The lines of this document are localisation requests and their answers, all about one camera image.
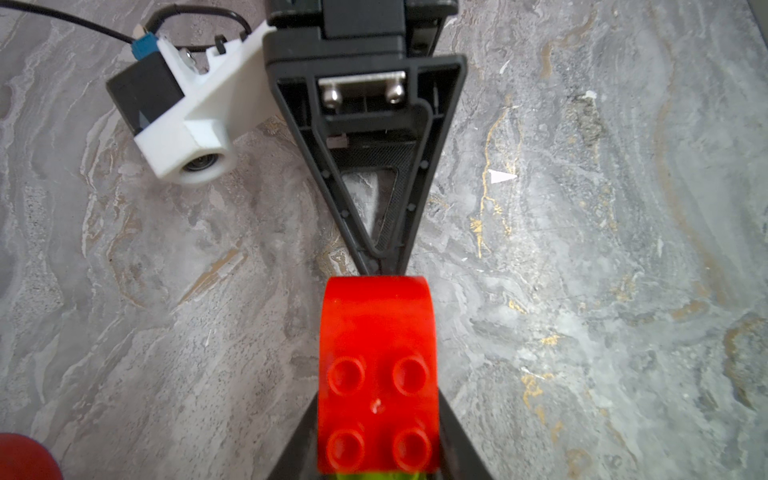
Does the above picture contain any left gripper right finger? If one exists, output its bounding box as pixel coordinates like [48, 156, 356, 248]
[436, 391, 493, 480]

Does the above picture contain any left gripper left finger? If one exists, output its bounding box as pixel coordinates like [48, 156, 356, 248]
[267, 396, 321, 480]

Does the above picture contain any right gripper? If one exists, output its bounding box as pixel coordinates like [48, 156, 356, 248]
[264, 0, 467, 275]

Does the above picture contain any lime lego brick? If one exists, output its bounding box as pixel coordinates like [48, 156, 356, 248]
[329, 471, 428, 480]

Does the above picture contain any red lego brick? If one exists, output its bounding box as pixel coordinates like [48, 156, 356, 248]
[317, 276, 440, 474]

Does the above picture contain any red pen cup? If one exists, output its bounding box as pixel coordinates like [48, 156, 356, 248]
[1, 433, 63, 480]

